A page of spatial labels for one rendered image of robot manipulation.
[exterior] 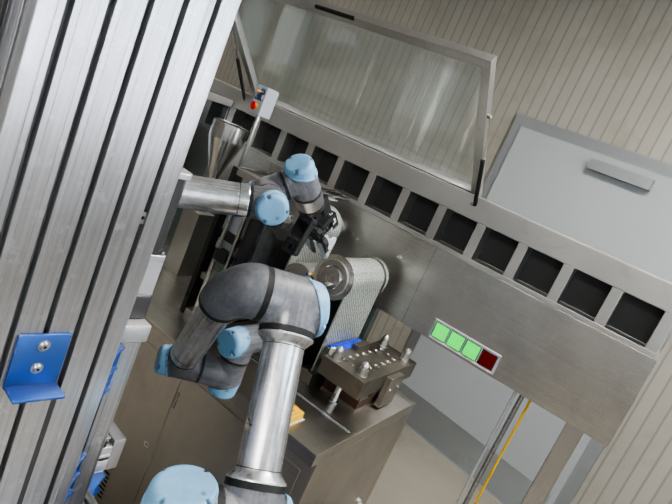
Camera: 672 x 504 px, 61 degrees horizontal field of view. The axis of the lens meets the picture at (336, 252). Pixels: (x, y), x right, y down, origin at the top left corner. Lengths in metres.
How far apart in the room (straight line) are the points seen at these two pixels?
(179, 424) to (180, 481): 0.84
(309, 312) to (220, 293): 0.18
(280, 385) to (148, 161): 0.51
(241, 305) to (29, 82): 0.57
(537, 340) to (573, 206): 1.77
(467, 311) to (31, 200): 1.48
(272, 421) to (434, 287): 1.04
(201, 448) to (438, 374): 2.32
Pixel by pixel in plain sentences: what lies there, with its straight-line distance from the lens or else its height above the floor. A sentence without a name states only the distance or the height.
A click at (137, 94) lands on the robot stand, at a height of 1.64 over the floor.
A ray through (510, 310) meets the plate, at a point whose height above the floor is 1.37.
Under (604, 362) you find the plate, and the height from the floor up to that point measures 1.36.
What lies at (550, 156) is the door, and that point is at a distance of 3.70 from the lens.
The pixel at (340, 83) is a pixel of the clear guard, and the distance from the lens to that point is 2.11.
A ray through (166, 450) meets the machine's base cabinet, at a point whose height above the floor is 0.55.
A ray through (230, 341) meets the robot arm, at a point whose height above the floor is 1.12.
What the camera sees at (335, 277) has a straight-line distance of 1.79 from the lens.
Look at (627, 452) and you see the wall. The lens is 3.62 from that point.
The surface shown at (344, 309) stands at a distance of 1.85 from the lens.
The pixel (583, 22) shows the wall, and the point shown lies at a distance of 3.97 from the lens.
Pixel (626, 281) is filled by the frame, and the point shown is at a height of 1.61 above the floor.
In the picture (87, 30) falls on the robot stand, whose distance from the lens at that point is 0.78.
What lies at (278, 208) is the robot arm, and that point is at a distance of 1.25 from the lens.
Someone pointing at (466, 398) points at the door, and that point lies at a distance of 3.84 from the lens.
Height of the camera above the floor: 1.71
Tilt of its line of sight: 12 degrees down
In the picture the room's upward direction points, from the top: 23 degrees clockwise
